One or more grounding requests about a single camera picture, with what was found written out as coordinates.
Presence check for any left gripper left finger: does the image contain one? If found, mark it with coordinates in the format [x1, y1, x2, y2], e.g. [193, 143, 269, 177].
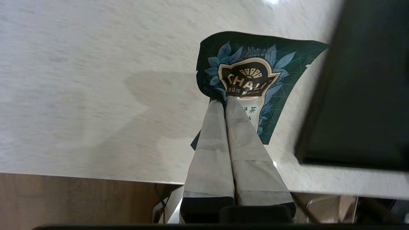
[180, 99, 235, 223]

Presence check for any teal tea sachet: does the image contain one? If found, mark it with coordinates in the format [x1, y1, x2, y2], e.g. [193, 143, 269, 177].
[191, 31, 329, 150]

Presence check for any black rectangular serving tray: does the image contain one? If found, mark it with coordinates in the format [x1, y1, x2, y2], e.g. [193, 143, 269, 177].
[294, 0, 409, 172]

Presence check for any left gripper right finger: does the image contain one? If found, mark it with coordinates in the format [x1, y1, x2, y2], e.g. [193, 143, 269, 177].
[225, 96, 296, 221]

